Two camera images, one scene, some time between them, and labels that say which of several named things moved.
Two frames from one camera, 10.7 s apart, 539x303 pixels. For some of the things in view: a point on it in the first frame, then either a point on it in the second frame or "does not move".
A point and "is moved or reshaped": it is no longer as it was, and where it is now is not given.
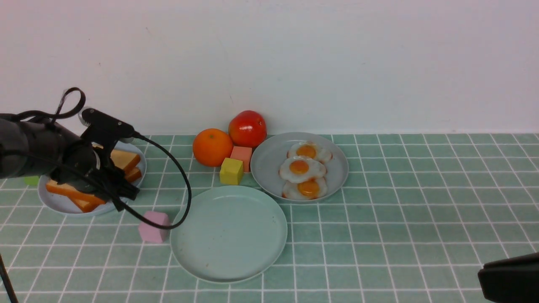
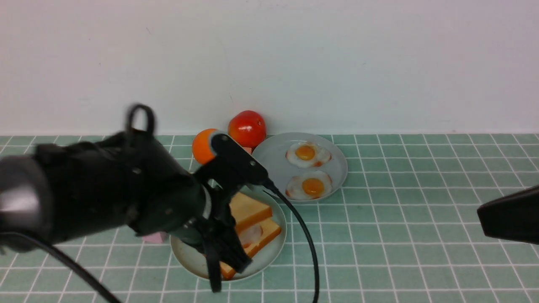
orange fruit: (211, 146) does not move
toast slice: (125, 160) is moved or reshaped
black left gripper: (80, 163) to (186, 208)
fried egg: (310, 149) does not move
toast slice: (88, 206) is moved or reshaped
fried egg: (314, 188) does not move
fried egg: (297, 169) to (251, 235)
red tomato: (247, 128) does not move
